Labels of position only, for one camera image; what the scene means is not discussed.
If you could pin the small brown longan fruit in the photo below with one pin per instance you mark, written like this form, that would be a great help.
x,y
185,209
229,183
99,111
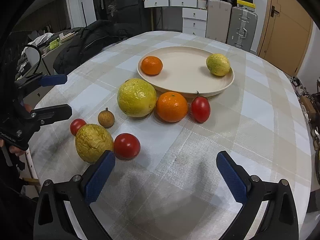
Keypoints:
x,y
106,118

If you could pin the small red tomato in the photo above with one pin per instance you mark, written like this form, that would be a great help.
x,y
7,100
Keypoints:
x,y
75,125

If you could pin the checked beige tablecloth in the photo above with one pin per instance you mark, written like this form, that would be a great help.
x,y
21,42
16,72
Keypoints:
x,y
172,189

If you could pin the orange mandarin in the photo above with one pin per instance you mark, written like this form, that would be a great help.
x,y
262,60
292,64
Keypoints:
x,y
171,107
151,65

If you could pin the beige suitcase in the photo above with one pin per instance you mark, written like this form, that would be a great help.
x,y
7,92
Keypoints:
x,y
218,18

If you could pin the yellow-green guava front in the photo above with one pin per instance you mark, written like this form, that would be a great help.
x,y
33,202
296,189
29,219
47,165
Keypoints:
x,y
218,64

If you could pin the red tomato with stem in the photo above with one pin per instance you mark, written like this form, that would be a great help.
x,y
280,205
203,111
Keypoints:
x,y
200,109

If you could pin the white drawer desk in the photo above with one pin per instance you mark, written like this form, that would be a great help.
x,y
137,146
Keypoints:
x,y
186,16

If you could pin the black refrigerator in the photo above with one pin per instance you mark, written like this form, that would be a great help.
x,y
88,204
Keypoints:
x,y
133,12

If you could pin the black jacket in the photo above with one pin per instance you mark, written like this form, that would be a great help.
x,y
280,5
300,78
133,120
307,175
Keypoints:
x,y
89,41

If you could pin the wooden door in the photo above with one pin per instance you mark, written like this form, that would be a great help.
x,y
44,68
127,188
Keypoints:
x,y
286,35

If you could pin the red tomato front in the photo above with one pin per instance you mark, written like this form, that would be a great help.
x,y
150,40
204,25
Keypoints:
x,y
126,146

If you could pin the person's left hand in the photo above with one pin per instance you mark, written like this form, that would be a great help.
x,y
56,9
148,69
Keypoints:
x,y
14,150

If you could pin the cream round plate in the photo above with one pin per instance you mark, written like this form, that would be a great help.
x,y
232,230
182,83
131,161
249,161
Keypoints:
x,y
185,72

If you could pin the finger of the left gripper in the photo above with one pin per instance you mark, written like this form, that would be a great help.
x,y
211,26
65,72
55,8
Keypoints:
x,y
47,79
48,115

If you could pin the silver aluminium suitcase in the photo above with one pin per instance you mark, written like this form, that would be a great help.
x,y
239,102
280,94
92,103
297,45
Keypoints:
x,y
242,28

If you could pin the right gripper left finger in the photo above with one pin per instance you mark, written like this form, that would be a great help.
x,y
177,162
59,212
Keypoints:
x,y
51,218

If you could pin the wrinkled yellow guava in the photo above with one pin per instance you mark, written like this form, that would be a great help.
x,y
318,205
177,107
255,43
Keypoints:
x,y
91,141

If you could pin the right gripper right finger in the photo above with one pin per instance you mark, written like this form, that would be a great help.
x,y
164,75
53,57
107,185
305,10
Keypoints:
x,y
280,219

